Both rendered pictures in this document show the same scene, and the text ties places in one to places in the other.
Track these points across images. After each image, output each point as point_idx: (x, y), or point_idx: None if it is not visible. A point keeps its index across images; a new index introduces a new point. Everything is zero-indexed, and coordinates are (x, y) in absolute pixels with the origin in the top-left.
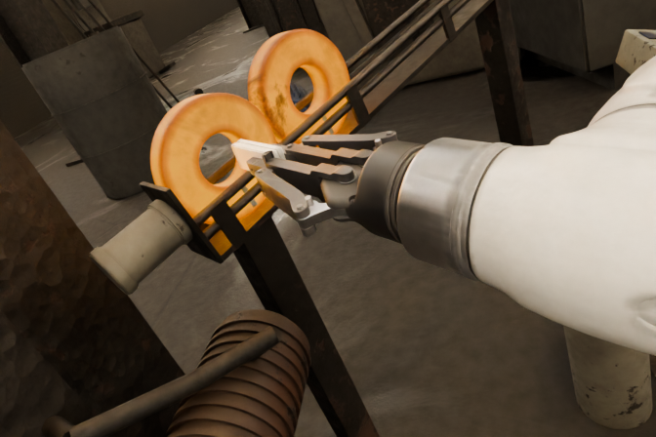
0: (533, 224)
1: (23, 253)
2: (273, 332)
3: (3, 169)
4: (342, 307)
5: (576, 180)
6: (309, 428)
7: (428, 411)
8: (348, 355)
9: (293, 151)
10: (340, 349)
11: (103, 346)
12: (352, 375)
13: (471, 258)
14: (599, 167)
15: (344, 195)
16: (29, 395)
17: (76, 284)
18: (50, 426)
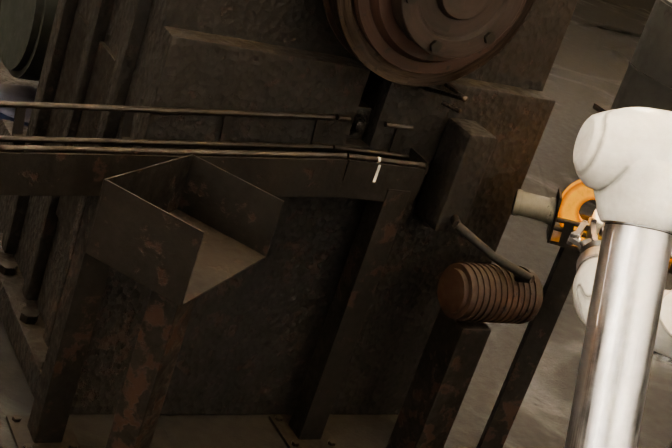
0: (587, 265)
1: (501, 165)
2: (531, 276)
3: (530, 133)
4: None
5: None
6: (484, 424)
7: None
8: (555, 439)
9: (602, 228)
10: (555, 432)
11: (478, 228)
12: (541, 443)
13: (578, 269)
14: None
15: (585, 243)
16: (461, 203)
17: (499, 195)
18: (455, 216)
